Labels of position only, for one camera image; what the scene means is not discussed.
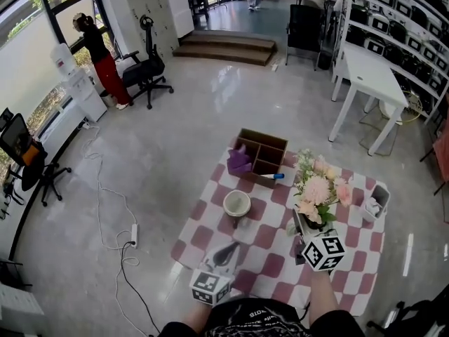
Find purple cloth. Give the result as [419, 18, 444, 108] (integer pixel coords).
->
[227, 144, 253, 177]

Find person's left forearm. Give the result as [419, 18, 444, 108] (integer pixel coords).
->
[182, 302, 215, 333]

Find pink artificial flowers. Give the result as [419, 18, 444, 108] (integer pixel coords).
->
[293, 148, 354, 226]

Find white water dispenser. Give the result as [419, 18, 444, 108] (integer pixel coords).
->
[62, 67, 108, 123]

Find small white bin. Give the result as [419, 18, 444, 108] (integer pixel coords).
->
[361, 184, 391, 223]

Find grey locker cabinet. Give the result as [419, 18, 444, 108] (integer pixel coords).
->
[121, 0, 180, 59]

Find checkered cloth covered table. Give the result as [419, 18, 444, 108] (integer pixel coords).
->
[170, 145, 387, 317]

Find brown wooden organizer box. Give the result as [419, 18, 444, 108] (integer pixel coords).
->
[229, 128, 289, 189]

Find white cabinet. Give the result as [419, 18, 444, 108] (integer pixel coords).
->
[166, 0, 196, 39]

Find wire frame stool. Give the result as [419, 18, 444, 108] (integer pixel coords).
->
[358, 96, 404, 157]

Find person's black printed shirt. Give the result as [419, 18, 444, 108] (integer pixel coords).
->
[150, 296, 366, 337]

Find water dispenser bottle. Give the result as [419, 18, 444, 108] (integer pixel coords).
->
[49, 42, 76, 79]

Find white desk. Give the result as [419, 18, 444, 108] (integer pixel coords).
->
[328, 42, 410, 157]

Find black office chair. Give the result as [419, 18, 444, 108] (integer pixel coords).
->
[366, 282, 449, 337]
[0, 112, 73, 208]
[121, 14, 175, 110]

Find black visitor chair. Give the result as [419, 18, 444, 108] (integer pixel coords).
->
[284, 4, 326, 72]

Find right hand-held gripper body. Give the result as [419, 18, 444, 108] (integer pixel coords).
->
[293, 235, 347, 272]

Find person's right forearm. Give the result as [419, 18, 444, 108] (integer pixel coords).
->
[308, 268, 343, 326]

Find black cable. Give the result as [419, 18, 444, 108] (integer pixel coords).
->
[121, 240, 162, 337]

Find rows of black white cases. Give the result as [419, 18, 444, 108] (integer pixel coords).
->
[347, 0, 449, 115]

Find white cable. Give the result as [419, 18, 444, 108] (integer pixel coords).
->
[81, 126, 138, 226]
[100, 228, 155, 337]

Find white shelf rack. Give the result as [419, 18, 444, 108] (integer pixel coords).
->
[331, 0, 449, 126]

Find orange cushion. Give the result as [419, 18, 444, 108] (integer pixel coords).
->
[20, 144, 39, 166]

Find crumpled white paper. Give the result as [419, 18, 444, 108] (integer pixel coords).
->
[364, 195, 382, 216]

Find pink cloth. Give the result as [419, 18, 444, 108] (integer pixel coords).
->
[433, 117, 449, 185]

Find yellow hoop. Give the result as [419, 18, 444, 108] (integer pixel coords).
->
[402, 89, 424, 125]

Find brown wooden steps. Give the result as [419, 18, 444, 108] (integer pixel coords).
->
[171, 29, 279, 67]

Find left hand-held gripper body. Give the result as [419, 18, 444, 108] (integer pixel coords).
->
[189, 258, 234, 307]

